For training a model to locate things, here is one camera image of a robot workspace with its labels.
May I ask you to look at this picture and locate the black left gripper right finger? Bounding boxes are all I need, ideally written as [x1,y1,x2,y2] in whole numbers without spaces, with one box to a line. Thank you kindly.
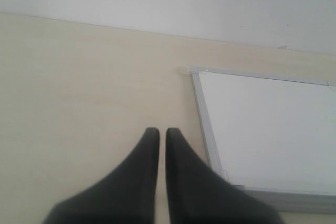
[165,128,283,223]

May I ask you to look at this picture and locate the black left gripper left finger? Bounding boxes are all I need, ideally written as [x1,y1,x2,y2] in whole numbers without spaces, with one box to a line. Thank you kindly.
[44,127,160,223]

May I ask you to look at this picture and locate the white aluminium-framed whiteboard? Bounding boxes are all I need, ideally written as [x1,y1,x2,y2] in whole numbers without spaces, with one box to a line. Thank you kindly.
[191,68,335,214]

